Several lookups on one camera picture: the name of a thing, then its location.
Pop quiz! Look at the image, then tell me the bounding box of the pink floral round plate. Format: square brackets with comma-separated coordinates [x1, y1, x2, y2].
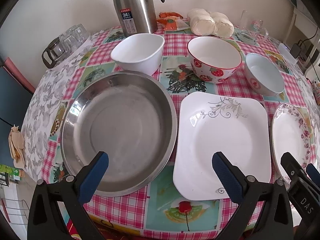
[271, 103, 311, 184]

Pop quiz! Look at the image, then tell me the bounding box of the large stainless steel pan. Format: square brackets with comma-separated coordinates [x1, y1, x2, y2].
[61, 71, 177, 197]

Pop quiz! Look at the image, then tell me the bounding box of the strawberry pattern bowl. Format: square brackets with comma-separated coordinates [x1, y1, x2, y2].
[187, 36, 242, 84]

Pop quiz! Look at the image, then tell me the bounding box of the white angular bowl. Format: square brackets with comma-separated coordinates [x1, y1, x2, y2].
[111, 33, 165, 75]

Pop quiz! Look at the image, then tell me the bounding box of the crumpled beige cloth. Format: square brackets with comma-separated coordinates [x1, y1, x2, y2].
[8, 126, 25, 168]

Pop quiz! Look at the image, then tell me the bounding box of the checked picture tablecloth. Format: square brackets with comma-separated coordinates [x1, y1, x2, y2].
[21, 21, 320, 240]

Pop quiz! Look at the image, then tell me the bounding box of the white square floral plate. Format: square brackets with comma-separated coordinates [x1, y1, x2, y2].
[172, 92, 272, 200]

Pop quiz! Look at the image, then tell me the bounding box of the light blue small bowl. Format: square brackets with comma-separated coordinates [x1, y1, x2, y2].
[244, 53, 285, 96]

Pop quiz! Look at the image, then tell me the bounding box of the black power adapter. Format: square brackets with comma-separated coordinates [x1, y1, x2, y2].
[290, 43, 302, 59]

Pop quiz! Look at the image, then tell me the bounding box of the white power strip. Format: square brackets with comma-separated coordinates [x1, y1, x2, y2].
[278, 43, 297, 65]

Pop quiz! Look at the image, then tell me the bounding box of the clear glass mug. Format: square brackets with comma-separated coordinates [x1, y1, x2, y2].
[235, 10, 268, 45]

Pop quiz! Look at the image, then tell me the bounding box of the upturned drinking glass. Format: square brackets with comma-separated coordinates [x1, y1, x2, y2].
[66, 24, 90, 47]
[60, 34, 78, 52]

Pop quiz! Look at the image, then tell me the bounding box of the orange snack packet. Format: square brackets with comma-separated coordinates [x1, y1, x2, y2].
[157, 12, 189, 31]

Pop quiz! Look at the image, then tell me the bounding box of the stainless steel thermos jug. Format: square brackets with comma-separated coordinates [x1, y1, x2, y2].
[113, 0, 158, 37]

